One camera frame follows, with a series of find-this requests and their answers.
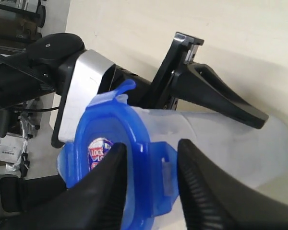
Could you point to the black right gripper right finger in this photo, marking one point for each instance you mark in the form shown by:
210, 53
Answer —
212, 199

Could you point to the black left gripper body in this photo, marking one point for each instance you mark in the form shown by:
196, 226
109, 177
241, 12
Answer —
158, 93

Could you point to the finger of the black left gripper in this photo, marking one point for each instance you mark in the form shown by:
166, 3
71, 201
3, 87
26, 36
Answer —
199, 84

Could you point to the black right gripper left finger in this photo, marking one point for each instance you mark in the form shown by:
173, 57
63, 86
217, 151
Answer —
96, 202

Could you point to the blue bottle lid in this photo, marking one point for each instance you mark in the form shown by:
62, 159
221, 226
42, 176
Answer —
151, 164

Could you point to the clear plastic tea bottle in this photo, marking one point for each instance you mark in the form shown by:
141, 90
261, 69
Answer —
253, 156

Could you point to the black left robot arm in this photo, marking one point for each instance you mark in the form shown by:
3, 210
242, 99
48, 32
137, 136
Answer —
48, 65

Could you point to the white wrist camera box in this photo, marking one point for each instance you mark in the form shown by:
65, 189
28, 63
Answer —
92, 74

